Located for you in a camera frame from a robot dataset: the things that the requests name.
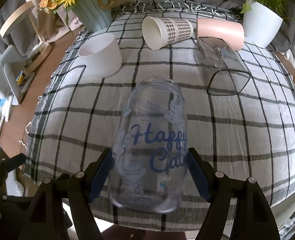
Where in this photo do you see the clear Happy Cat glass jar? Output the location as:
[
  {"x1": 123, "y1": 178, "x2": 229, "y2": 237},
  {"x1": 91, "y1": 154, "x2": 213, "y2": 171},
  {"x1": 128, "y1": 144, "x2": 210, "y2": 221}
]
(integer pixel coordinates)
[{"x1": 108, "y1": 76, "x2": 188, "y2": 214}]

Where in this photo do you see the plaid grey white tablecloth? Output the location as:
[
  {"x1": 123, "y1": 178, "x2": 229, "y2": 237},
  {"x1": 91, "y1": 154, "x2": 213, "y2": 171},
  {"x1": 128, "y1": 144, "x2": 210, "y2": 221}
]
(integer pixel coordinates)
[{"x1": 18, "y1": 0, "x2": 295, "y2": 233}]

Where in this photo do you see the pink plastic cup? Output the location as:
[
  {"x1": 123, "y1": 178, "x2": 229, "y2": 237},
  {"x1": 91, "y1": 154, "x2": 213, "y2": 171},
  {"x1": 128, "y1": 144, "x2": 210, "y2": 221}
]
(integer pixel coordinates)
[{"x1": 196, "y1": 18, "x2": 244, "y2": 51}]

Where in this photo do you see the white desktop appliance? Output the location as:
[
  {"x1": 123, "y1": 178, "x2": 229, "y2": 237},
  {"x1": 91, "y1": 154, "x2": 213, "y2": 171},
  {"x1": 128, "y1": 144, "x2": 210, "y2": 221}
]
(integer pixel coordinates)
[{"x1": 0, "y1": 45, "x2": 35, "y2": 105}]

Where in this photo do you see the beige curtain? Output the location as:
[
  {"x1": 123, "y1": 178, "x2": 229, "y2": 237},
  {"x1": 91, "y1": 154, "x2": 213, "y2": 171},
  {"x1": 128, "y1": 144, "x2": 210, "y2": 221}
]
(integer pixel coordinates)
[{"x1": 26, "y1": 0, "x2": 139, "y2": 43}]

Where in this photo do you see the plaid paper cup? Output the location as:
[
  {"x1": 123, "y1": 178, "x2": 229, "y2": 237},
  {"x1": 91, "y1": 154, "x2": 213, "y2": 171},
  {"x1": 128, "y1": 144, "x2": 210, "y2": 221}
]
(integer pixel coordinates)
[{"x1": 142, "y1": 16, "x2": 194, "y2": 50}]

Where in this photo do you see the clear square glass cup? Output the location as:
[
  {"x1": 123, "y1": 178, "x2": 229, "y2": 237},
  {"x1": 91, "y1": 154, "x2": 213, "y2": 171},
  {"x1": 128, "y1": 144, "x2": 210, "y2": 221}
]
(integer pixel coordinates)
[{"x1": 195, "y1": 37, "x2": 252, "y2": 96}]

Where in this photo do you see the wooden desk lamp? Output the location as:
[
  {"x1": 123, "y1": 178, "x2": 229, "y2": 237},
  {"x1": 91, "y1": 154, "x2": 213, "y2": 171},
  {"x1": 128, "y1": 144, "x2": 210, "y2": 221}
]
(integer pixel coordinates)
[{"x1": 0, "y1": 1, "x2": 52, "y2": 75}]

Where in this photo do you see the white cylindrical cup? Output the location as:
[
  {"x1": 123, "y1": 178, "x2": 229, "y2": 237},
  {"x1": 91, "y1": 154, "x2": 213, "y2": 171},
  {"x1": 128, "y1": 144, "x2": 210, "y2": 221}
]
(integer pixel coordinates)
[{"x1": 78, "y1": 33, "x2": 122, "y2": 78}]

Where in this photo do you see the green plant in white pot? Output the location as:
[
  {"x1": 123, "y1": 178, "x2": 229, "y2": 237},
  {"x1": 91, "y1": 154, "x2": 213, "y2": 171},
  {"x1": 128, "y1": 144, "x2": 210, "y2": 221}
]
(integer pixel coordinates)
[{"x1": 241, "y1": 0, "x2": 295, "y2": 48}]

